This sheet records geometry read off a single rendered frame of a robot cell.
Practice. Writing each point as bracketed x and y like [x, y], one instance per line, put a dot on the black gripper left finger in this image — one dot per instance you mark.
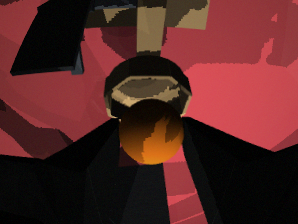
[74, 186]

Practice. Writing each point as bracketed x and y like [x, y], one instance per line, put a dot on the orange ball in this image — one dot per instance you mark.
[151, 131]

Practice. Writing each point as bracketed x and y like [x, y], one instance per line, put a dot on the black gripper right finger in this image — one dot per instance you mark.
[237, 182]

